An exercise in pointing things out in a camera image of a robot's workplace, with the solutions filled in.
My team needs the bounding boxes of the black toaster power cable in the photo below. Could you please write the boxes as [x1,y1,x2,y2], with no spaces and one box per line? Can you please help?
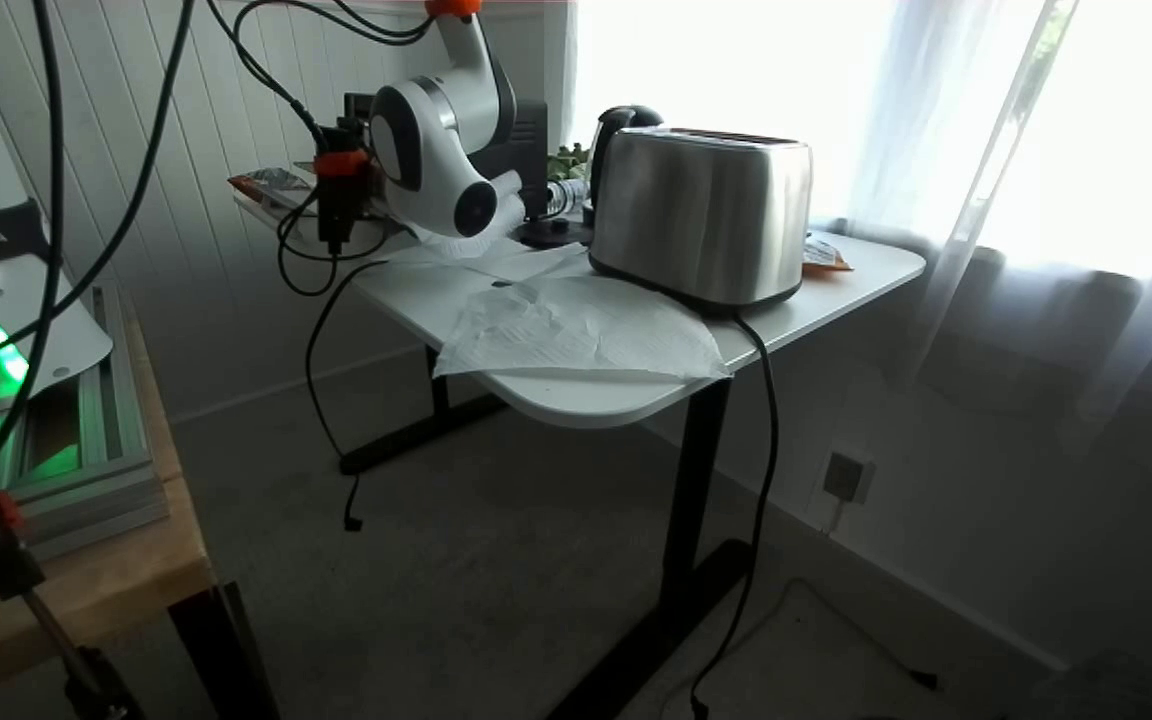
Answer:
[685,308,789,720]

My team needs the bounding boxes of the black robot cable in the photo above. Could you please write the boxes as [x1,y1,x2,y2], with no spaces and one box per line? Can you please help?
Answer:
[0,0,72,527]
[0,0,199,377]

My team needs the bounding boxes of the aluminium mounting frame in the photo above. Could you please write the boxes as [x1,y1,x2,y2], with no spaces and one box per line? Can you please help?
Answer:
[0,280,169,571]

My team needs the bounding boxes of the black floor cable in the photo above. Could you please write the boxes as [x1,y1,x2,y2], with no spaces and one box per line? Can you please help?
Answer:
[748,571,948,698]

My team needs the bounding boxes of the wall socket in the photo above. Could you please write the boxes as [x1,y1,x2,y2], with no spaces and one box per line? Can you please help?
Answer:
[814,447,877,509]

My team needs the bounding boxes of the white sheer curtain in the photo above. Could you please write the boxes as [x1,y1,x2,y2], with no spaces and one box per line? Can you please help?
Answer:
[840,0,1152,452]

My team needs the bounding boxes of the silver toaster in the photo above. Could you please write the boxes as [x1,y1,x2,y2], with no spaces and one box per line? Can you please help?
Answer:
[584,124,819,319]

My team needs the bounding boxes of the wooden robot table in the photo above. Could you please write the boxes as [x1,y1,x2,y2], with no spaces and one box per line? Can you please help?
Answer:
[0,283,280,720]

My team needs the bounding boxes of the black oven power cable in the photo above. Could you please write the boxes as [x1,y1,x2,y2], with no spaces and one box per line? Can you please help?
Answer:
[300,256,399,541]

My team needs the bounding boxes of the small dark object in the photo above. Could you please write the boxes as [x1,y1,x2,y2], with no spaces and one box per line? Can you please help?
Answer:
[512,217,596,256]

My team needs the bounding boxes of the black kettle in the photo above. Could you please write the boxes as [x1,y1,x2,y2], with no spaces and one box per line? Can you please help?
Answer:
[584,101,667,231]

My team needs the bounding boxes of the white crumpled cloth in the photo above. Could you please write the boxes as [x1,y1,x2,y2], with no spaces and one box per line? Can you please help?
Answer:
[426,269,732,392]

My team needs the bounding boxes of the orange snack packet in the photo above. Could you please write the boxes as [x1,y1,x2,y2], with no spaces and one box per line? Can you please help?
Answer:
[796,229,860,283]

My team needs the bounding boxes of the white desk black legs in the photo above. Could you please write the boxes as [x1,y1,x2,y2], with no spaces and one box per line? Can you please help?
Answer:
[225,164,934,720]

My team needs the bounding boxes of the white paper sheet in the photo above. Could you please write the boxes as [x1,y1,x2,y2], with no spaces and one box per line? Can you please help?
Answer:
[391,198,596,304]

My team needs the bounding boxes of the black wrist cable bundle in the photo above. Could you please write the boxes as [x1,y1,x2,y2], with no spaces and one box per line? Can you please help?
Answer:
[205,0,438,304]

